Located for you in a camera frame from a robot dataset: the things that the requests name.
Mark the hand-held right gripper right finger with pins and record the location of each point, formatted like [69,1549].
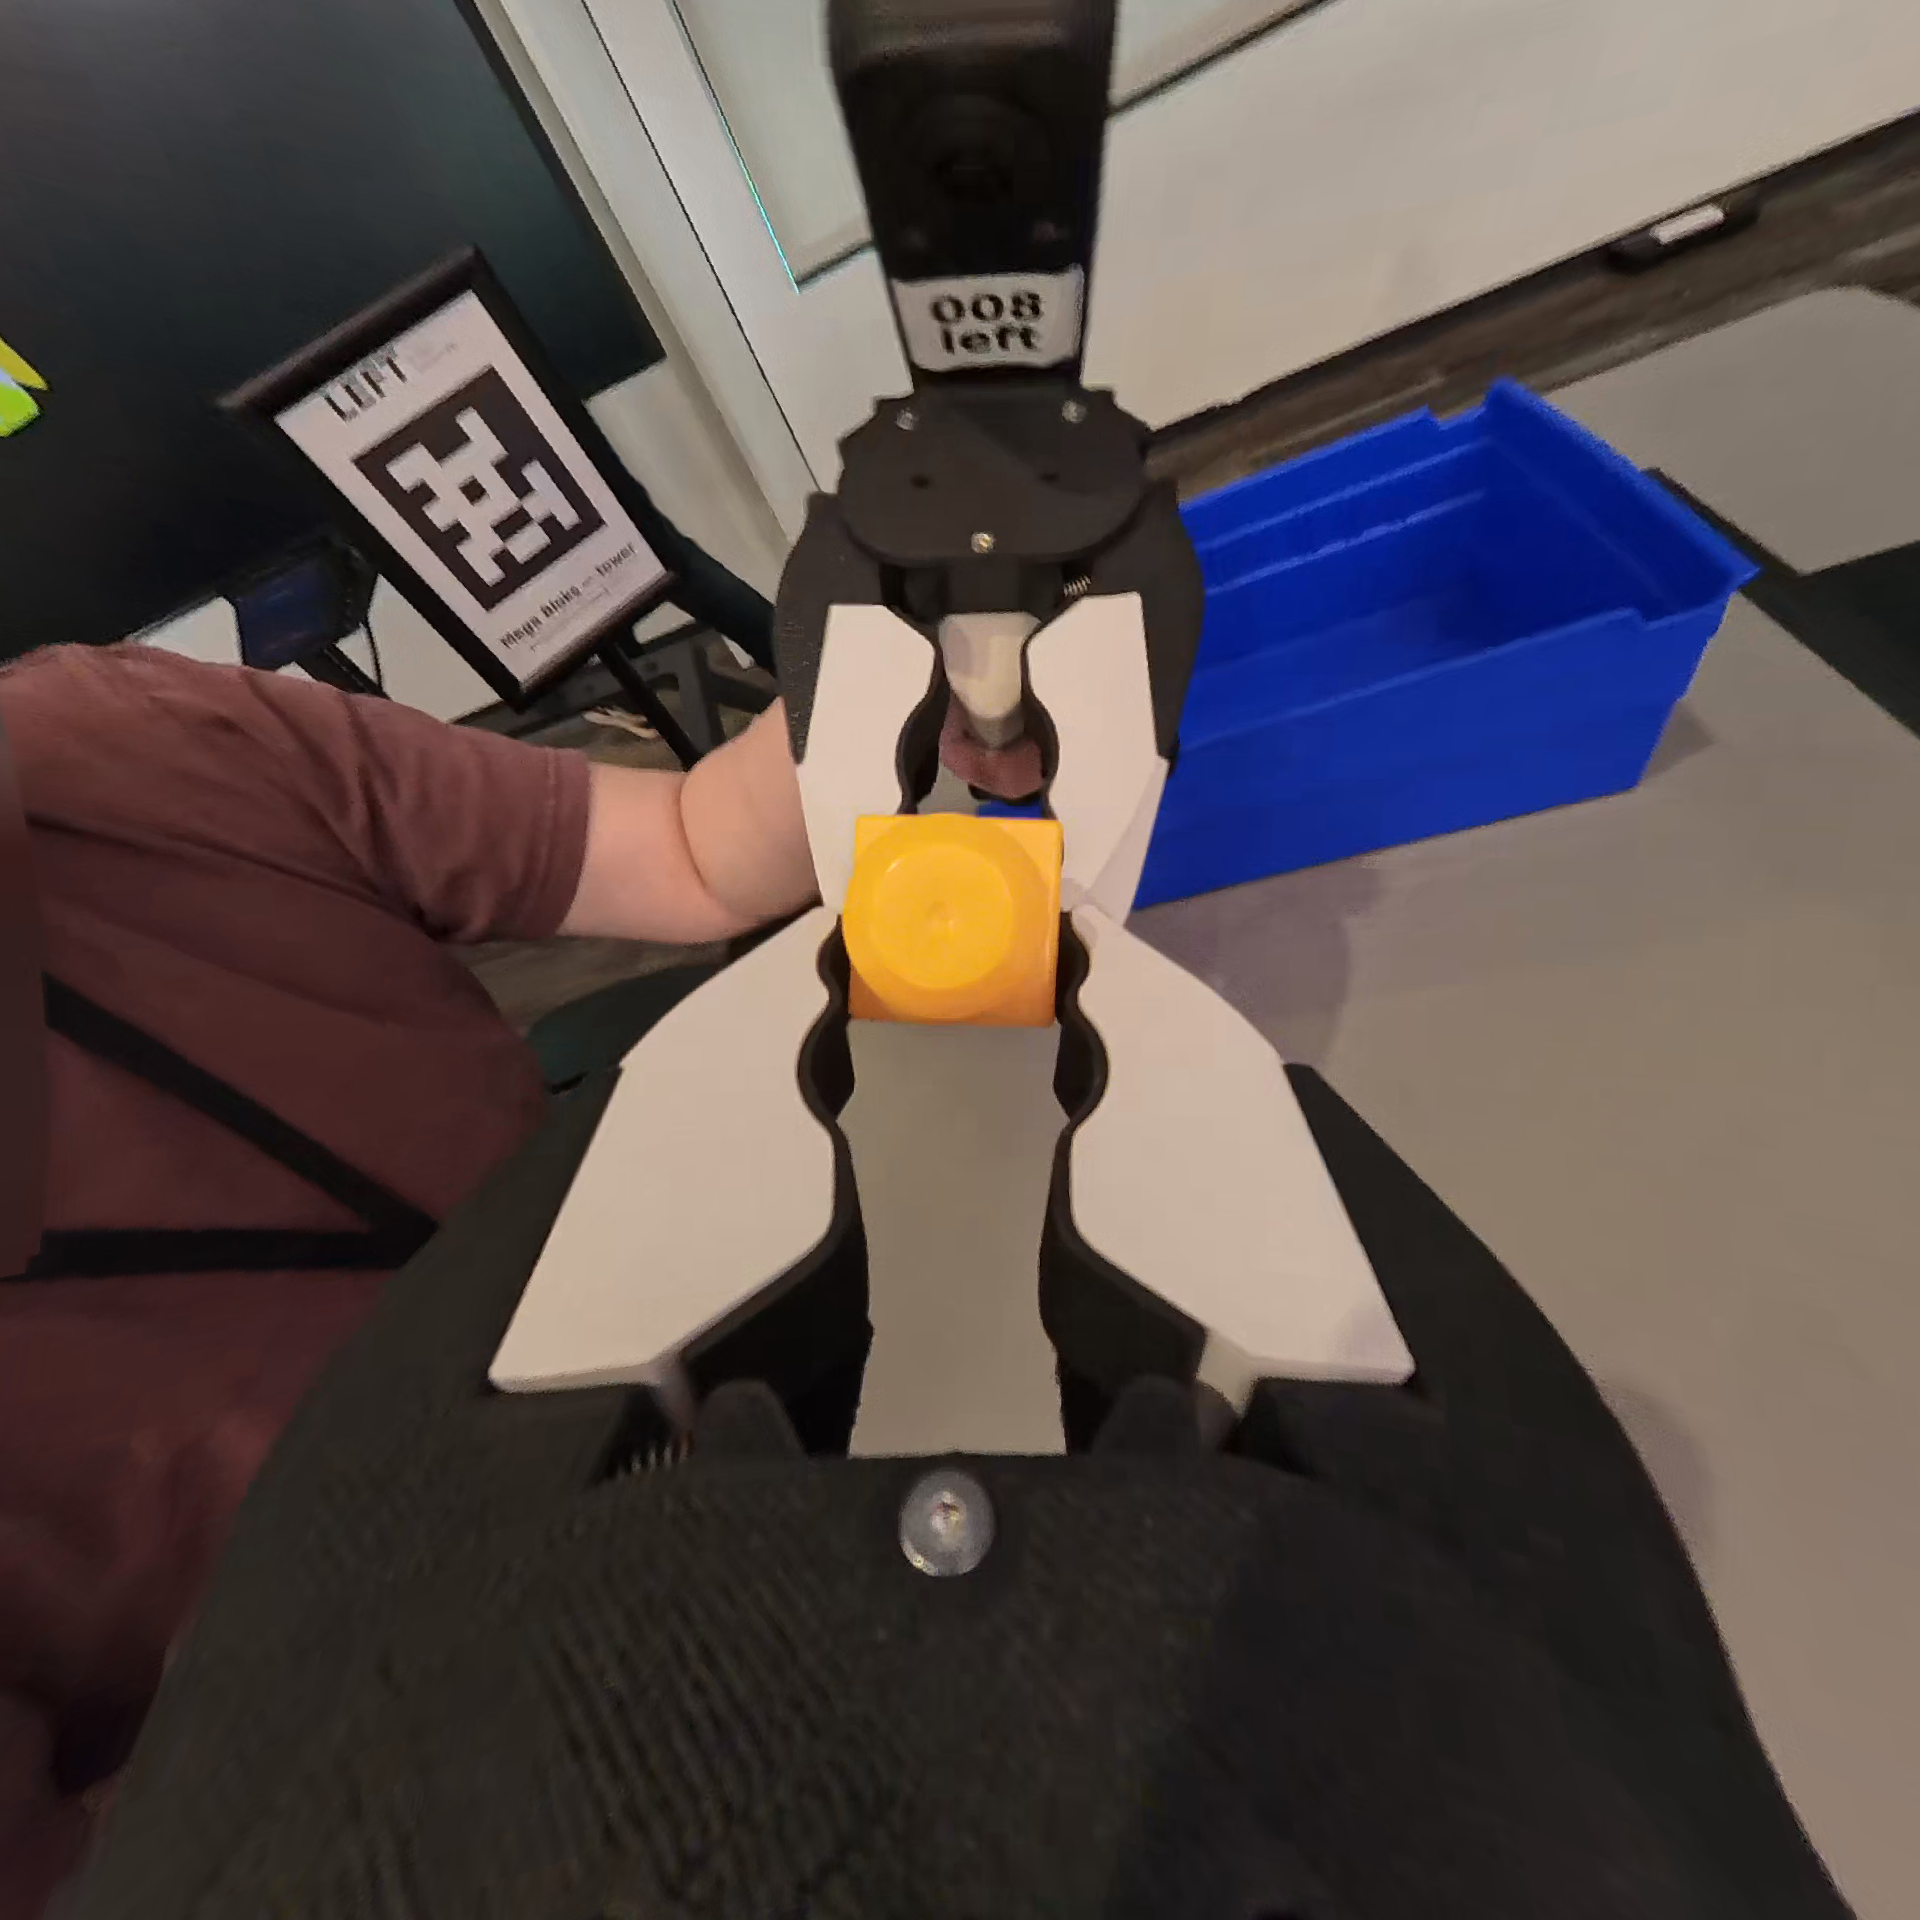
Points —
[1216,1183]

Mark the whiteboard eraser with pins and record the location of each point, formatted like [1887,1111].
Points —
[1677,237]

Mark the framed black-and-white tag sign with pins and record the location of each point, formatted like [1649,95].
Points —
[482,480]

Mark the blue plastic bin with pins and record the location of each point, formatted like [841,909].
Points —
[1426,664]

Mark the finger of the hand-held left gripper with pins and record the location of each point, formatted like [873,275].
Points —
[859,720]
[1112,720]

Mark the person's left forearm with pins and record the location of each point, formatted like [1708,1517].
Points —
[706,847]

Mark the dark monitor screen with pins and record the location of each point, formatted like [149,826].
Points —
[225,272]

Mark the person's maroon shirt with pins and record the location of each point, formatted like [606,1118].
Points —
[225,978]

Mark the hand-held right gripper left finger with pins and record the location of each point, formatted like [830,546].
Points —
[689,1183]

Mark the orange toy block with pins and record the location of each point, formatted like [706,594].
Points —
[945,932]

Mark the small dark device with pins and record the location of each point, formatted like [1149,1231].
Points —
[302,610]

